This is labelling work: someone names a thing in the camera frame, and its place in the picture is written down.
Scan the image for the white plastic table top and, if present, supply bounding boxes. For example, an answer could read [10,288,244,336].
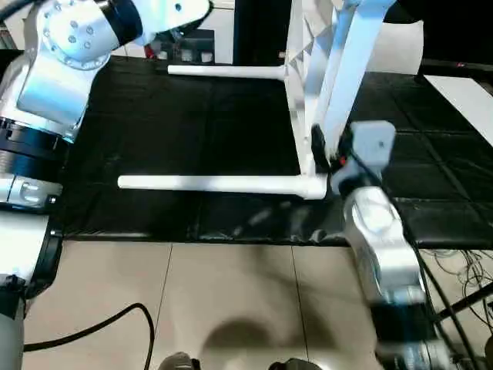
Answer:
[283,0,401,203]

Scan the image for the white plastic table leg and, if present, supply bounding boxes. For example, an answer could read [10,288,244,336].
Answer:
[117,174,330,203]
[167,65,292,81]

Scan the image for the black work mat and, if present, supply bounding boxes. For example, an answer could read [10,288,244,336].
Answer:
[46,52,493,249]

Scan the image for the white plastic bag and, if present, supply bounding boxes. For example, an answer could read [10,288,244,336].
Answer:
[381,19,425,76]

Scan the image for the white cabinet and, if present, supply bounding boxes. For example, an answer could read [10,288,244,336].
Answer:
[112,0,236,66]

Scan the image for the black robot foot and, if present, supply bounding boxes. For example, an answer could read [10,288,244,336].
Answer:
[268,357,323,370]
[160,352,203,370]

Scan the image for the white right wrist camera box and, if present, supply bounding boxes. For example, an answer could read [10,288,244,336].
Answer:
[350,121,398,167]

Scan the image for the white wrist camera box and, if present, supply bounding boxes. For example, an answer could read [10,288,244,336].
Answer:
[139,0,213,36]
[350,121,398,167]

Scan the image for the thin black floor cables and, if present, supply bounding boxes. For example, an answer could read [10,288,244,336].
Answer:
[428,247,493,311]

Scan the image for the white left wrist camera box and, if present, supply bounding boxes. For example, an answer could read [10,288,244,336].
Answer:
[139,0,213,36]

